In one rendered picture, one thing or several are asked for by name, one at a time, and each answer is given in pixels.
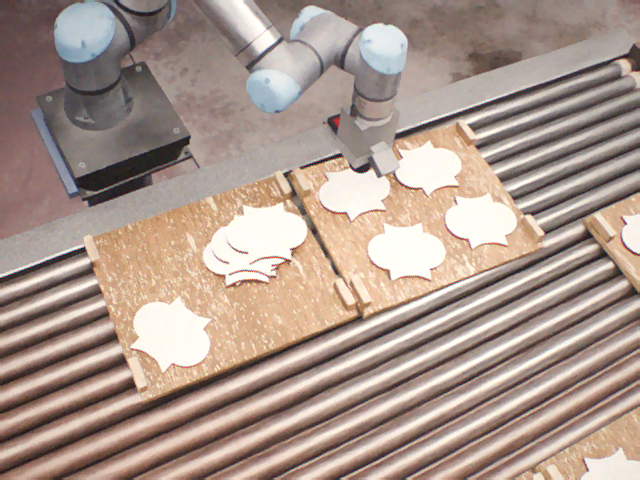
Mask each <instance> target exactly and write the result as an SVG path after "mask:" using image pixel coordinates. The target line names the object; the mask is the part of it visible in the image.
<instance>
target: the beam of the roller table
mask: <svg viewBox="0 0 640 480"><path fill-rule="evenodd" d="M634 43H637V42H636V41H635V40H634V39H633V38H632V37H631V36H630V35H629V34H627V32H626V31H625V30H624V29H623V28H620V29H617V30H614V31H611V32H609V33H606V34H603V35H600V36H597V37H594V38H591V39H588V40H585V41H582V42H579V43H576V44H570V45H568V46H565V47H562V48H559V49H557V50H554V51H551V52H548V53H545V54H542V55H539V56H536V57H533V58H530V59H528V60H527V59H525V60H522V61H519V62H516V63H513V64H510V65H507V66H504V67H501V68H498V69H495V70H492V71H489V72H487V73H484V74H481V75H478V76H475V77H472V78H471V77H469V78H466V79H463V80H459V81H456V82H453V83H450V84H447V85H445V86H442V87H439V88H436V89H433V90H430V91H427V92H424V93H421V94H418V95H414V96H411V97H408V98H405V99H403V100H400V101H397V102H395V106H394V107H395V108H396V109H397V110H398V111H399V112H400V116H399V120H398V125H397V129H396V133H395V137H394V139H396V138H399V137H402V136H405V135H408V134H411V133H414V132H416V131H419V130H422V129H425V128H427V127H430V126H433V125H437V124H440V123H442V122H445V121H448V120H451V119H453V118H456V117H459V116H462V115H465V114H467V113H470V112H473V111H476V110H478V109H481V108H484V107H487V106H489V105H493V104H496V103H499V102H501V103H502V102H504V101H507V100H510V99H513V98H515V97H518V96H521V95H524V94H527V93H529V92H532V91H535V90H537V89H539V88H542V87H545V86H548V85H550V84H553V83H556V82H559V81H562V80H564V79H565V80H567V79H570V78H573V77H575V76H578V75H581V74H584V73H587V72H589V71H592V70H595V69H598V68H600V67H602V66H605V65H608V64H610V63H611V62H612V61H615V60H618V59H625V58H626V56H627V54H628V52H629V51H630V49H631V47H632V46H633V44H634ZM335 142H336V135H335V134H334V132H333V130H332V128H331V127H330V125H329V124H326V125H323V126H319V127H317V128H314V129H311V130H308V131H305V133H302V134H298V135H295V136H292V137H289V138H286V139H283V140H279V141H276V142H274V143H271V144H268V145H265V146H262V147H258V148H255V149H252V150H249V152H246V153H243V154H239V155H236V156H234V157H231V158H228V159H225V160H222V161H218V162H215V163H212V164H209V165H206V166H204V167H203V168H200V169H197V170H193V171H191V172H188V173H185V174H182V175H179V176H176V177H173V178H170V179H167V180H164V181H163V182H160V183H157V184H154V185H151V186H149V187H146V188H143V189H140V190H137V191H134V192H131V193H128V194H125V195H122V196H119V198H116V199H113V200H110V201H108V202H105V203H101V204H98V205H95V206H92V207H89V208H86V209H83V210H80V211H78V212H75V213H72V214H69V215H68V216H67V217H64V218H61V219H58V220H55V221H52V222H49V223H46V224H43V225H40V226H37V227H34V228H31V229H28V230H26V231H23V232H20V233H17V234H14V235H12V236H9V237H6V238H3V239H0V284H1V283H3V282H6V281H9V280H12V279H14V278H16V277H19V276H22V275H25V274H27V273H30V272H33V271H36V270H38V269H41V268H44V267H47V266H49V265H52V264H55V263H58V262H61V261H63V260H65V259H68V258H71V257H73V256H76V255H79V254H82V253H85V252H86V249H85V245H84V243H83V237H84V236H87V235H91V236H92V237H93V236H96V235H99V234H102V233H105V232H108V231H111V230H114V229H117V228H120V227H123V226H127V225H130V223H133V222H136V221H139V220H142V219H145V218H148V217H152V216H155V215H158V214H161V213H164V212H167V211H170V210H174V209H177V208H180V206H183V205H186V204H189V203H192V202H195V201H198V200H202V199H205V198H208V197H211V196H214V195H217V194H220V193H224V192H226V191H227V190H230V189H233V188H236V187H239V186H242V185H246V184H250V183H253V182H256V181H259V180H262V179H266V178H269V177H272V176H273V173H274V172H276V171H278V170H281V172H282V174H284V177H285V179H286V178H288V177H289V173H290V172H293V171H292V170H293V169H296V168H299V169H305V168H308V167H311V166H314V165H318V164H322V163H325V162H329V161H332V160H335V159H340V158H343V157H344V156H343V154H342V152H341V151H340V150H338V149H337V148H336V147H335Z"/></svg>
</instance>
